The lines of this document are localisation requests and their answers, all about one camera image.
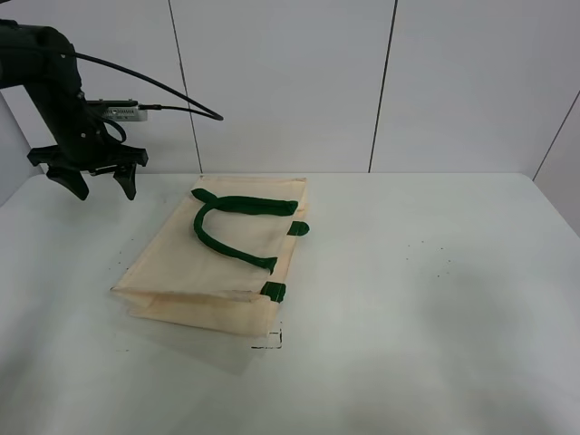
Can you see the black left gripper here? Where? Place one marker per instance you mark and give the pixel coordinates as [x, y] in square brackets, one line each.
[84, 141]

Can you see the white linen bag green handles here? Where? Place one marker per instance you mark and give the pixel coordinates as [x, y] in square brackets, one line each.
[221, 259]

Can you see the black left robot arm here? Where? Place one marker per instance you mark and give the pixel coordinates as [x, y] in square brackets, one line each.
[43, 61]

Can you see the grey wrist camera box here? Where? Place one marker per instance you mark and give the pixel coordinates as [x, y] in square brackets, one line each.
[119, 111]

